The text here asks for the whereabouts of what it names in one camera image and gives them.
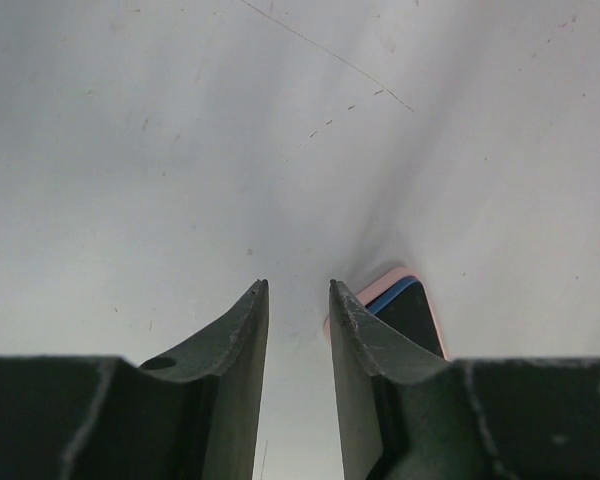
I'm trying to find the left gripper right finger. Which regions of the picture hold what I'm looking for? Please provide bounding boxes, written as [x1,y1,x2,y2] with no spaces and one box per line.
[330,281,600,479]

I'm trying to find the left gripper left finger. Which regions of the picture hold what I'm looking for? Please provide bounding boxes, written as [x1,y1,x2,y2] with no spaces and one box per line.
[0,280,269,479]

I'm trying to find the blue-edged black phone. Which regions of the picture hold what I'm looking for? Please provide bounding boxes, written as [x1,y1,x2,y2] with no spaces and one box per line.
[365,276,445,358]

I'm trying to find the pink phone case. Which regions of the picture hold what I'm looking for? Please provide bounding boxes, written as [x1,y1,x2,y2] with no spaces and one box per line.
[322,267,451,361]

